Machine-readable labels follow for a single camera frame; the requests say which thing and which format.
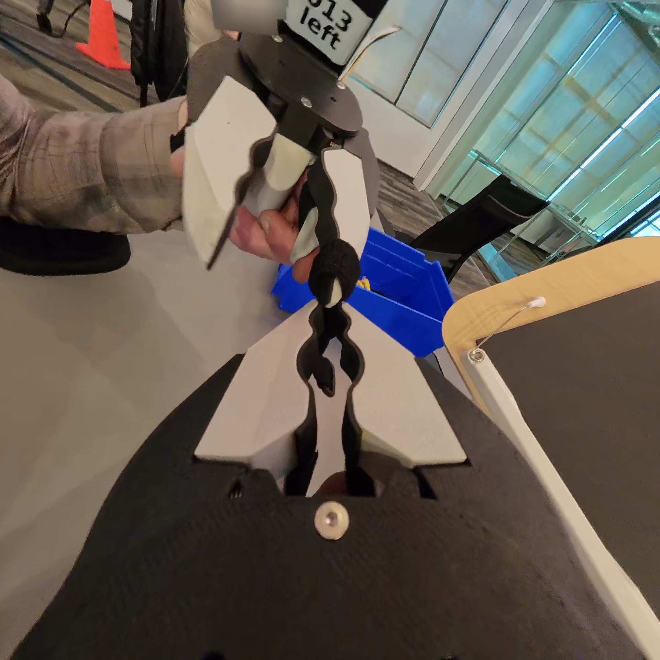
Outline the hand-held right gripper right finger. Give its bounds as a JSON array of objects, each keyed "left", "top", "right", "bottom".
[{"left": 338, "top": 303, "right": 468, "bottom": 497}]

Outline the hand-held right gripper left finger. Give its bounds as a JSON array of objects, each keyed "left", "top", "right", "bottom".
[{"left": 193, "top": 303, "right": 320, "bottom": 497}]

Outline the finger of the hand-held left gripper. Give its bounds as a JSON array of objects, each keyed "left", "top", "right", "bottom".
[
  {"left": 182, "top": 76, "right": 279, "bottom": 271},
  {"left": 308, "top": 147, "right": 373, "bottom": 259}
]

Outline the black fabric strap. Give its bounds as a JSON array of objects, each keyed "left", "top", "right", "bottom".
[{"left": 308, "top": 238, "right": 362, "bottom": 399}]

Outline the blue plastic bin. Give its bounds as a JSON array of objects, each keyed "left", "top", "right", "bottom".
[{"left": 271, "top": 227, "right": 455, "bottom": 358}]

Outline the person's left forearm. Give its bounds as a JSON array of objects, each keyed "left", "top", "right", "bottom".
[{"left": 0, "top": 72, "right": 187, "bottom": 235}]

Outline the person's left hand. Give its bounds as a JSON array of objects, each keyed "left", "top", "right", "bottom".
[{"left": 228, "top": 197, "right": 321, "bottom": 284}]

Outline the black hanging jacket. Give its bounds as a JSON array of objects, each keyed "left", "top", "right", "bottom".
[{"left": 129, "top": 0, "right": 189, "bottom": 106}]

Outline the black visitor chair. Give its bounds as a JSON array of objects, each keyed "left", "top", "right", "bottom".
[{"left": 410, "top": 175, "right": 551, "bottom": 283}]

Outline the orange traffic cone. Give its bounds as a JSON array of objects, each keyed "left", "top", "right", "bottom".
[{"left": 76, "top": 0, "right": 131, "bottom": 71}]

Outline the black-faced wooden board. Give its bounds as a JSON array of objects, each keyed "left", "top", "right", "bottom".
[{"left": 442, "top": 237, "right": 660, "bottom": 660}]

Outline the black chair armrest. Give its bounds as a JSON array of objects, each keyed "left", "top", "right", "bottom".
[{"left": 0, "top": 217, "right": 131, "bottom": 276}]

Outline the white peg with wire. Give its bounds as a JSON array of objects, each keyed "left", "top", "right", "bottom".
[{"left": 474, "top": 296, "right": 547, "bottom": 362}]

